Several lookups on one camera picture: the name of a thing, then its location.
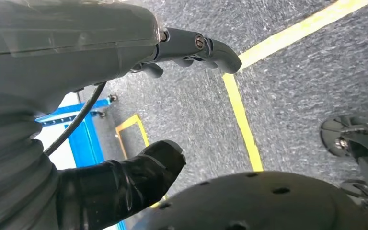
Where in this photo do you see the blue steel shelf rack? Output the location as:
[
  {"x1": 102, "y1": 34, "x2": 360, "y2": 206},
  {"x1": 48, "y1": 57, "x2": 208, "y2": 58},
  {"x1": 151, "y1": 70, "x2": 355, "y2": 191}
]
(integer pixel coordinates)
[{"x1": 35, "y1": 94, "x2": 128, "y2": 230}]

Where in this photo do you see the yellow floor tape outline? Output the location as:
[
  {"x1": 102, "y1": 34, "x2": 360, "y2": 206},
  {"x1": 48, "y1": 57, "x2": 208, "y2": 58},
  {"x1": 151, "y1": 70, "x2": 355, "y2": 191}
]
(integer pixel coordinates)
[
  {"x1": 149, "y1": 0, "x2": 368, "y2": 209},
  {"x1": 115, "y1": 114, "x2": 150, "y2": 160}
]

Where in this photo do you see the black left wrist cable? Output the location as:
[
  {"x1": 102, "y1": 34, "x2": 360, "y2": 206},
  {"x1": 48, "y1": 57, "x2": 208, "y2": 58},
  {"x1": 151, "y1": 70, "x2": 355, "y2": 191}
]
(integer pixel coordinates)
[{"x1": 44, "y1": 81, "x2": 108, "y2": 157}]

